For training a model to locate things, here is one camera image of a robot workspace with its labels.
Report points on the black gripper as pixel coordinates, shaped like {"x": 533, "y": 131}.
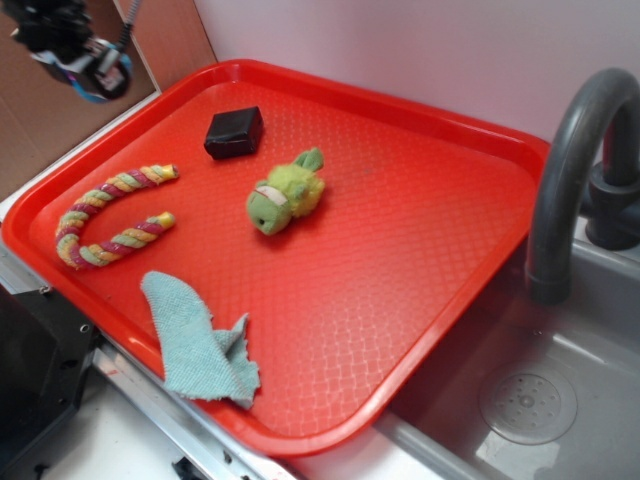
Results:
{"x": 54, "y": 31}

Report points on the blue knitted ball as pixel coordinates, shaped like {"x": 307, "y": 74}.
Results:
{"x": 103, "y": 79}

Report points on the brown cardboard panel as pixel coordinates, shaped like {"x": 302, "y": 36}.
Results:
{"x": 43, "y": 119}

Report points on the black rectangular block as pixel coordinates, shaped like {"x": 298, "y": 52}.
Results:
{"x": 234, "y": 133}

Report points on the green plush toy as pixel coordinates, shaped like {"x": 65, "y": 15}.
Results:
{"x": 290, "y": 191}

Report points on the red plastic tray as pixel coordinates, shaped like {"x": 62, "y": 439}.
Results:
{"x": 421, "y": 207}

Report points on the light blue cloth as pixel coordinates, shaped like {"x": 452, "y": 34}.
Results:
{"x": 200, "y": 362}

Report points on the grey curved faucet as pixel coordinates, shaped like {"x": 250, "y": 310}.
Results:
{"x": 601, "y": 124}

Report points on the grey sink basin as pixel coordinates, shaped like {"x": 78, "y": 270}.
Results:
{"x": 591, "y": 339}

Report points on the round sink drain cover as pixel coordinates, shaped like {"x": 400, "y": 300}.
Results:
{"x": 527, "y": 403}

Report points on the multicolour twisted rope toy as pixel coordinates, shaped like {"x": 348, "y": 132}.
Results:
{"x": 72, "y": 223}

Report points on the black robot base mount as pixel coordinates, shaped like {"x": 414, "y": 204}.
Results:
{"x": 47, "y": 346}

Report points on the dark faucet handle base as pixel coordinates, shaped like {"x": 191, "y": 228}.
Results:
{"x": 613, "y": 212}

